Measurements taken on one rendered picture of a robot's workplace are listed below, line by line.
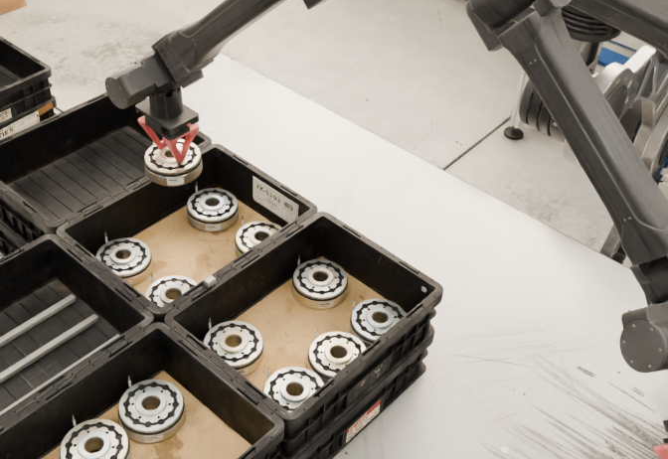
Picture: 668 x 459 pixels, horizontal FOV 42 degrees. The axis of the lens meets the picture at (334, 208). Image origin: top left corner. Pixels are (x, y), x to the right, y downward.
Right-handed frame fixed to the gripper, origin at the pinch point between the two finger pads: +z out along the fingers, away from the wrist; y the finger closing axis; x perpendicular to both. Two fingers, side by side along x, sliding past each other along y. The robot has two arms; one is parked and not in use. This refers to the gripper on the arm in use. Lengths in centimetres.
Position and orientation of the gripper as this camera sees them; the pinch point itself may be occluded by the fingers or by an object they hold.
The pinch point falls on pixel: (171, 151)
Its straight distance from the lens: 161.8
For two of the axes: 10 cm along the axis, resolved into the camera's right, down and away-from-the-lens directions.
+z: -0.3, 7.6, 6.5
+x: 6.8, -4.6, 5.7
